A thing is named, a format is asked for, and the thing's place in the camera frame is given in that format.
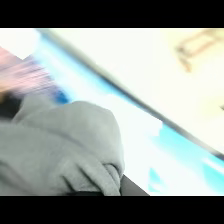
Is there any heap of clothes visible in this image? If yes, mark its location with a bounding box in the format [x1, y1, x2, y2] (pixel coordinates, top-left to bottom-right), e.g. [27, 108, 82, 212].
[0, 46, 69, 120]

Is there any grey garment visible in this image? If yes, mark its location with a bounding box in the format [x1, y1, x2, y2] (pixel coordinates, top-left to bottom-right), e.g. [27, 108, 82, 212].
[0, 94, 126, 197]

